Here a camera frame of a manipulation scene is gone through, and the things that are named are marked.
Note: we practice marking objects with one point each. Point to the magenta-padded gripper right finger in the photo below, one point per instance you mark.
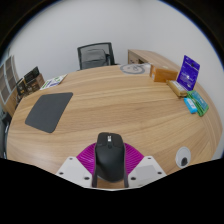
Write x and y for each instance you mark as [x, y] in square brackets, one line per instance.
[134, 160]

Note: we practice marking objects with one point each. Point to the grey backpack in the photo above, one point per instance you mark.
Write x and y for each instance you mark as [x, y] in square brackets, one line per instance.
[94, 58]

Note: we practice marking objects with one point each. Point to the dark grey mouse pad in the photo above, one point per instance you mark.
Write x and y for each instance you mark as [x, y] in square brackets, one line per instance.
[48, 111]

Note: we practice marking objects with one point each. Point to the wooden shelf unit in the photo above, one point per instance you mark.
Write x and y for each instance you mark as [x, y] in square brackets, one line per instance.
[8, 85]

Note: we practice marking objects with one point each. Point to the round grey-white disc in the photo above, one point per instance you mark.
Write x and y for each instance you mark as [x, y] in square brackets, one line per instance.
[132, 69]

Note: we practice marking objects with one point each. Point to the black mesh office chair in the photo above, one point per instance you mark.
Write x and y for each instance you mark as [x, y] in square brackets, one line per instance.
[110, 50]

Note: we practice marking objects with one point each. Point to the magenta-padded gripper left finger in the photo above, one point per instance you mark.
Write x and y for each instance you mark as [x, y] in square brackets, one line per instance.
[85, 160]

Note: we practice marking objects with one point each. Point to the small yellow box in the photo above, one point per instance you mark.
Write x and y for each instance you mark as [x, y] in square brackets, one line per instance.
[176, 88]

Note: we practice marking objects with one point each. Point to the large brown cardboard box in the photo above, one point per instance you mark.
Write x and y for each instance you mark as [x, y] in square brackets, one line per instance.
[36, 85]

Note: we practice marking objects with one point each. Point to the wooden side desk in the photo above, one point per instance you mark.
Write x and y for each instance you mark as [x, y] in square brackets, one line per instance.
[150, 57]

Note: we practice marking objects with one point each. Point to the white sticker sheet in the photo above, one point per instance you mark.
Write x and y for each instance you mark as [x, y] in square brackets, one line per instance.
[52, 82]

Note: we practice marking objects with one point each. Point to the black cardboard box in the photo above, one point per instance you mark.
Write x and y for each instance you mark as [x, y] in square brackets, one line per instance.
[31, 74]

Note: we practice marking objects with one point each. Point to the purple standing card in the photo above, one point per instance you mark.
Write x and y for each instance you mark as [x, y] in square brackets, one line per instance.
[188, 72]

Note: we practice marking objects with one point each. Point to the small brown cardboard box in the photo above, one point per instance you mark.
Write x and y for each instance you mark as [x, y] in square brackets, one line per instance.
[21, 89]

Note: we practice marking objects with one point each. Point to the small blue box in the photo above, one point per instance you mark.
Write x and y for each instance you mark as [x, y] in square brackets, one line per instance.
[190, 105]

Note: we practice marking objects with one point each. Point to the large black office chair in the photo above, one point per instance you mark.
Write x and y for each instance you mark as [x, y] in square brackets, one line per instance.
[3, 136]

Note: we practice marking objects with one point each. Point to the green box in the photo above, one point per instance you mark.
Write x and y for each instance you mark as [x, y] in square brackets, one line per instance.
[200, 103]

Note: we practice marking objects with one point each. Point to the dark grey computer mouse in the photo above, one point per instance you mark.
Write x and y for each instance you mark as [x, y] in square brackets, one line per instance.
[110, 158]

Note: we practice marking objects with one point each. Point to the orange-brown box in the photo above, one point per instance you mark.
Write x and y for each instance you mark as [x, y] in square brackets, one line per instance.
[164, 74]

